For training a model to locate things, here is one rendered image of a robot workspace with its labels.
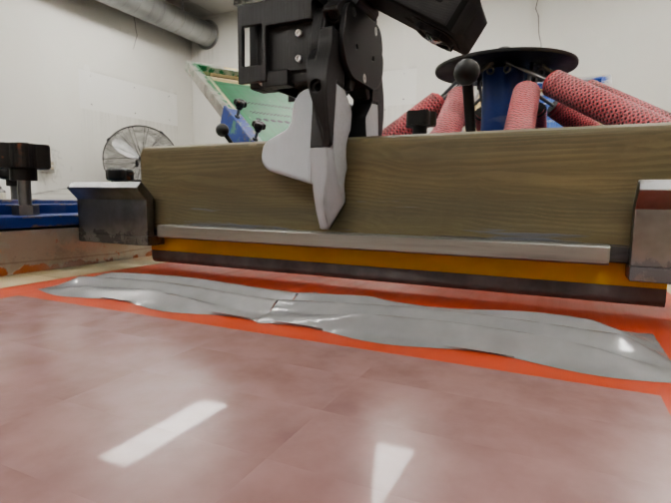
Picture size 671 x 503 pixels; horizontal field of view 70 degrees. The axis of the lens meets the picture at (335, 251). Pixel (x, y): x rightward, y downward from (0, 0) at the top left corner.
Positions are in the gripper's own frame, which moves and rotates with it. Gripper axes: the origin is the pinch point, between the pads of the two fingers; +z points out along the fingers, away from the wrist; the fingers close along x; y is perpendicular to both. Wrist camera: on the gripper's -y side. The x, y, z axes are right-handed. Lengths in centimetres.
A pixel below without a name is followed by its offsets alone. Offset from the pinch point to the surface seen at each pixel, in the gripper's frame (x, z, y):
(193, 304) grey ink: 11.4, 5.2, 4.5
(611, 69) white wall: -412, -102, -42
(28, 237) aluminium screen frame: 7.2, 2.6, 25.4
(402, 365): 14.5, 5.5, -8.6
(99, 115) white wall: -287, -73, 380
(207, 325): 13.5, 5.5, 1.8
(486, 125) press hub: -80, -17, 2
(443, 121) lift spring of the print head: -55, -14, 6
